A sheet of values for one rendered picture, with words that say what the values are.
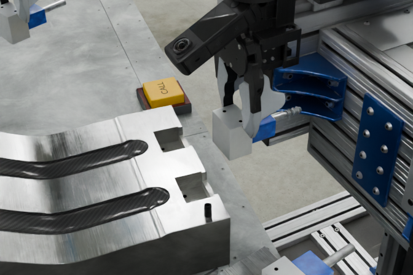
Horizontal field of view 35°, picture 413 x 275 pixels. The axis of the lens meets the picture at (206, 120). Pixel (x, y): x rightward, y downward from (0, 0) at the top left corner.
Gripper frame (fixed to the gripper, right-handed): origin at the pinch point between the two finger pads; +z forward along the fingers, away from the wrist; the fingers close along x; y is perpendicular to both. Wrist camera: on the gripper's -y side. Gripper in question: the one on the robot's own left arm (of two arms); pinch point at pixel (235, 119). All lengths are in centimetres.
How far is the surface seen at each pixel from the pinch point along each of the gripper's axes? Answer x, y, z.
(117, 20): 61, 5, 15
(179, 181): -0.5, -9.0, 7.0
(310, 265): -20.4, -1.2, 8.2
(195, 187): -0.9, -6.8, 8.8
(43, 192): 5.6, -26.2, 6.3
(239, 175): 81, 49, 95
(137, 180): 1.9, -14.3, 6.4
